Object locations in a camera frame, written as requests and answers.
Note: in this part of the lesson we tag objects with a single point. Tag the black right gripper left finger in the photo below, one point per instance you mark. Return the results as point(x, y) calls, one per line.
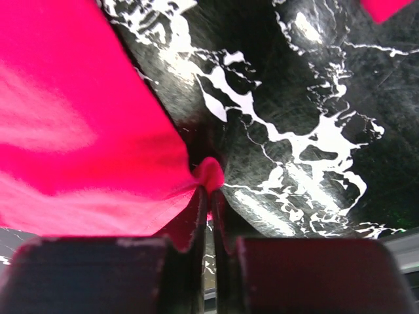
point(181, 286)

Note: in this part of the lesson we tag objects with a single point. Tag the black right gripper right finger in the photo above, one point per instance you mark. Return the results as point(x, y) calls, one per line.
point(228, 225)

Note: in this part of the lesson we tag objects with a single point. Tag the red t shirt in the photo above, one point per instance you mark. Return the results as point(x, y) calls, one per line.
point(86, 149)
point(382, 10)

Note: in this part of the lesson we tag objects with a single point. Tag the folded red t shirt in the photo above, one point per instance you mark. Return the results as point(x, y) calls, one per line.
point(382, 10)

